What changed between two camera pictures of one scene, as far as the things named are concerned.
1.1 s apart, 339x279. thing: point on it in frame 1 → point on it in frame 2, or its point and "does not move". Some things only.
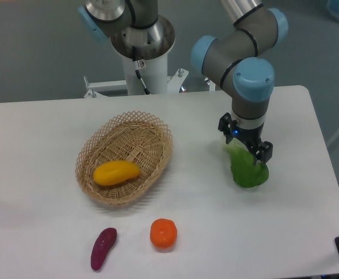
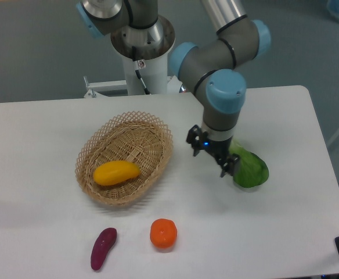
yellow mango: [113, 172] does not move
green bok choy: [244, 172] does not move
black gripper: [262, 151] → [219, 149]
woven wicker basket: [133, 136] does not move
